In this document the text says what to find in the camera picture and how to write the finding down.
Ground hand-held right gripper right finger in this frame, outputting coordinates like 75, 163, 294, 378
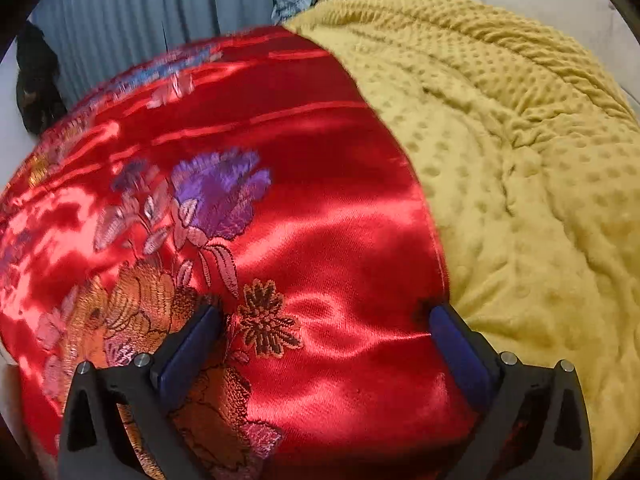
430, 302, 593, 480

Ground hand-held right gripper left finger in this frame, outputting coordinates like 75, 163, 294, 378
59, 304, 223, 480

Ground red floral satin quilt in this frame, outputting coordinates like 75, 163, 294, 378
0, 25, 481, 480

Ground yellow dotted blanket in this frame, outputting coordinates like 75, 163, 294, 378
282, 0, 640, 480

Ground black hanging clothes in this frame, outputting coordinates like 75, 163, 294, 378
15, 22, 68, 136

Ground blue curtain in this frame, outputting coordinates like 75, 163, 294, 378
30, 0, 358, 106

